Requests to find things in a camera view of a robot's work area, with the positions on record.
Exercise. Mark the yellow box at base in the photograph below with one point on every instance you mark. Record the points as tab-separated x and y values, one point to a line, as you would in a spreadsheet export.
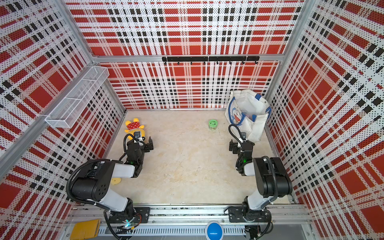
86	230

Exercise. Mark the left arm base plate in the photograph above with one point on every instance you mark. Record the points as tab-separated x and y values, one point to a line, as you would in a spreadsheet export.
139	216

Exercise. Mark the blue round button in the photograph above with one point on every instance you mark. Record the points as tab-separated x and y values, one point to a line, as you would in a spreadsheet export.
214	231

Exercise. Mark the black hook rail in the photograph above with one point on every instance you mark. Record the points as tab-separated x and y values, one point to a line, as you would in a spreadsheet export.
211	59

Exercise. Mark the white canvas cartoon bag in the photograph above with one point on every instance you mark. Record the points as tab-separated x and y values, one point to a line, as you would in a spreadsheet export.
248	111

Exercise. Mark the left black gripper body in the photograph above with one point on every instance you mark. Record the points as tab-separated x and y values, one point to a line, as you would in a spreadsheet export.
142	156

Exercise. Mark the green lidded small jar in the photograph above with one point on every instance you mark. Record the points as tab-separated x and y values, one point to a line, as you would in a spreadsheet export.
213	124

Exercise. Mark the white wire mesh basket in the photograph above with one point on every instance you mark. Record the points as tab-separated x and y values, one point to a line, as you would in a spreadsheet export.
69	109

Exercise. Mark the yellow red plush toy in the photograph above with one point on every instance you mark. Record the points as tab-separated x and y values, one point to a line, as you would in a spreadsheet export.
136	129

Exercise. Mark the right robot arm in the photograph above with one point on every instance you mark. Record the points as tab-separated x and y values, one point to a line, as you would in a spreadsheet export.
271	176

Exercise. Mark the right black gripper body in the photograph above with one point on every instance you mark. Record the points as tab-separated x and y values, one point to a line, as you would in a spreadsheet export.
240	157

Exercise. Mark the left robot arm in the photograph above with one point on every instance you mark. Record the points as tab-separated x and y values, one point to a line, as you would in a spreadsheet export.
91	182

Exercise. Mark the yellow sponge piece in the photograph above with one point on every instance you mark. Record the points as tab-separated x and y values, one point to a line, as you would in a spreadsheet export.
115	181

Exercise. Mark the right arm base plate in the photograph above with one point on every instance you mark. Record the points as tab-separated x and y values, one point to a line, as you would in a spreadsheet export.
243	215

